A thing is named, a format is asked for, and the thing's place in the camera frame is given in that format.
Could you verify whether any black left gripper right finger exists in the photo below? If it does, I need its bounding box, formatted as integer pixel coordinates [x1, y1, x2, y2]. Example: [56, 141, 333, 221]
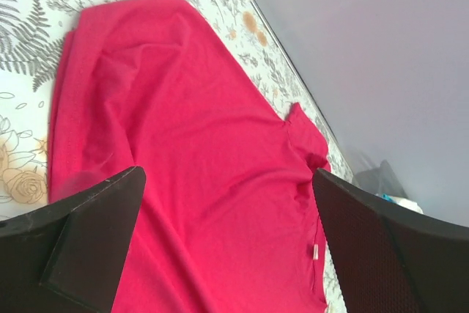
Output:
[312, 169, 468, 312]

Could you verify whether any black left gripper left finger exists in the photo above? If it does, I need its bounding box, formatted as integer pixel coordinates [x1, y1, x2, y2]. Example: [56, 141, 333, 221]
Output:
[1, 166, 146, 312]

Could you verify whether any pink t shirt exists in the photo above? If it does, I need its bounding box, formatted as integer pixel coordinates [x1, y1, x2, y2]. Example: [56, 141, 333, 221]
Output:
[48, 0, 329, 312]

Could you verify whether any white and aqua t shirt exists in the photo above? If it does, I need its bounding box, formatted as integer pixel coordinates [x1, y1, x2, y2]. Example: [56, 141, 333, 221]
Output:
[390, 196, 424, 214]

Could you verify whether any teal blue t shirt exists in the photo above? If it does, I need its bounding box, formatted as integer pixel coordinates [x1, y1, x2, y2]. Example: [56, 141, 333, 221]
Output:
[380, 194, 394, 202]

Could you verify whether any clear plastic bin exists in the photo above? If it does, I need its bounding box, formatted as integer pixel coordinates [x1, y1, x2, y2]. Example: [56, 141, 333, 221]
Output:
[352, 161, 409, 199]

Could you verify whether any floral patterned table mat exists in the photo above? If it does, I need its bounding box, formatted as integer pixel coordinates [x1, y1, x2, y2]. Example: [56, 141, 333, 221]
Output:
[1, 0, 352, 312]

